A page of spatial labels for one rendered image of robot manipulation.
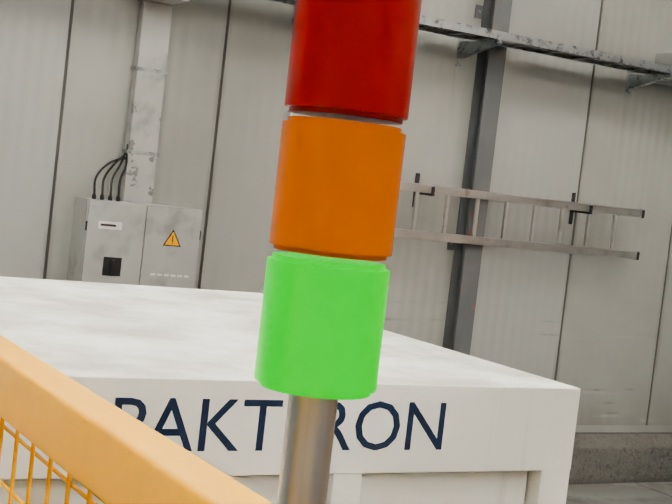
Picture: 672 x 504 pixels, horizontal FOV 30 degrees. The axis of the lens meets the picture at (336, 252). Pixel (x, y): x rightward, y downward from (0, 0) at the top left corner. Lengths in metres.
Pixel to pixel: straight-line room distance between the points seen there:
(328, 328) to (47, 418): 0.34
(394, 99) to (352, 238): 0.06
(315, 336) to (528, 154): 9.72
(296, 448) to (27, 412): 0.35
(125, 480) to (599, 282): 10.19
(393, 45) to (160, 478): 0.25
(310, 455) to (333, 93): 0.14
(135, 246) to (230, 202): 0.89
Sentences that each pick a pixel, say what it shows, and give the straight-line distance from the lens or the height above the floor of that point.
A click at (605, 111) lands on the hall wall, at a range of 10.70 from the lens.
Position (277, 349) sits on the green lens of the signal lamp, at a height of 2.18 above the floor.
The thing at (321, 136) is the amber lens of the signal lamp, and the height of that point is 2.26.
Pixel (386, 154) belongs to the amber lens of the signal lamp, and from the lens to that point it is 0.49.
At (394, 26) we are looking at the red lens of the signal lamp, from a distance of 0.49.
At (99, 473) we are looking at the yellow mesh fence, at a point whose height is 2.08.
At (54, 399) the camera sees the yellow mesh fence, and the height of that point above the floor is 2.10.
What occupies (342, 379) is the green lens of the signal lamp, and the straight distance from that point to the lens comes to 0.49.
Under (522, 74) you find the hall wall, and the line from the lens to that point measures 10.14.
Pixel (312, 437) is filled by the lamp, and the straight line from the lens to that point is 0.51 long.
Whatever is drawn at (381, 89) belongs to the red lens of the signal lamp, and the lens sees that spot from 0.49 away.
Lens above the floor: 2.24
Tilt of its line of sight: 3 degrees down
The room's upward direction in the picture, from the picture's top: 7 degrees clockwise
